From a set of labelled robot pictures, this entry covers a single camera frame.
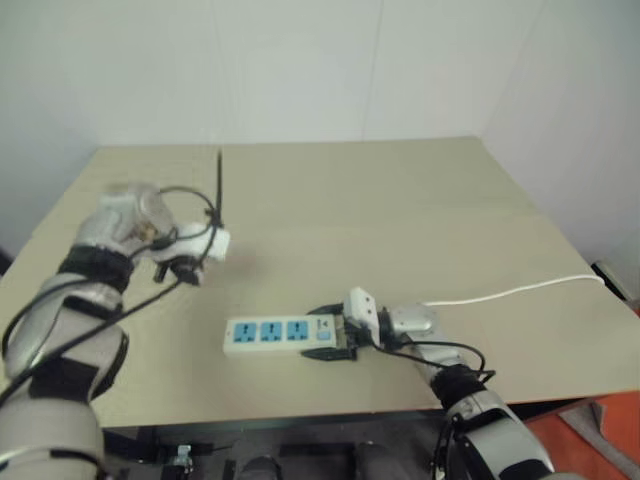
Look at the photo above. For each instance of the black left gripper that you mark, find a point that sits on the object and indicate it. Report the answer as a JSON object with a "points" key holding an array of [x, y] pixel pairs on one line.
{"points": [[186, 273]]}

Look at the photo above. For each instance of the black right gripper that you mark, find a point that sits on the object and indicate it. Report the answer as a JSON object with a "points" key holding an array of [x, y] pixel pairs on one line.
{"points": [[350, 341]]}

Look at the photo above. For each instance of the white power strip blue sockets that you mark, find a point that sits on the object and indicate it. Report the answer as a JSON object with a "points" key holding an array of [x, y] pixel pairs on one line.
{"points": [[272, 334]]}

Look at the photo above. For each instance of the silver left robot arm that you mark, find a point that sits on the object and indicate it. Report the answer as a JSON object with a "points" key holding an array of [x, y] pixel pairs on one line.
{"points": [[75, 320]]}

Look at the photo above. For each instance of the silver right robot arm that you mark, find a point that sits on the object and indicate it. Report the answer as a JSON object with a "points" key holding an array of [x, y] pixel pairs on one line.
{"points": [[492, 430]]}

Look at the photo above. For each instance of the black zip tie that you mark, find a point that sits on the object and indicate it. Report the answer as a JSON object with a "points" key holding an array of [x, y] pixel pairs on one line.
{"points": [[219, 190]]}

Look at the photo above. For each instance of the dark rounded shape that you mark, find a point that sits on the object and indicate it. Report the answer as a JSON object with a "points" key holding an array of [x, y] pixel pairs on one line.
{"points": [[261, 468]]}

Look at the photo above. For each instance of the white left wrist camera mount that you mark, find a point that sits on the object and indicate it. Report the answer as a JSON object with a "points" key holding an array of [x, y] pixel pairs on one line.
{"points": [[207, 244]]}

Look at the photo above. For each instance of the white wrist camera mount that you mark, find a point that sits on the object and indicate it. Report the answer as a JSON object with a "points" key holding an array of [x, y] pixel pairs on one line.
{"points": [[361, 307], [207, 244]]}

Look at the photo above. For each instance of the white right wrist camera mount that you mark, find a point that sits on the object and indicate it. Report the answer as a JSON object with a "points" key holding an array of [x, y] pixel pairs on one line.
{"points": [[361, 307]]}

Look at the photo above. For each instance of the black table frame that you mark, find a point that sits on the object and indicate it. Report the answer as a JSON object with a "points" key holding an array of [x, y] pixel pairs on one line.
{"points": [[225, 437]]}

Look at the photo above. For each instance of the small metal bracket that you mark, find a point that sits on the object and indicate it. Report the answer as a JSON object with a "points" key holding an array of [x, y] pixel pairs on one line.
{"points": [[182, 456]]}

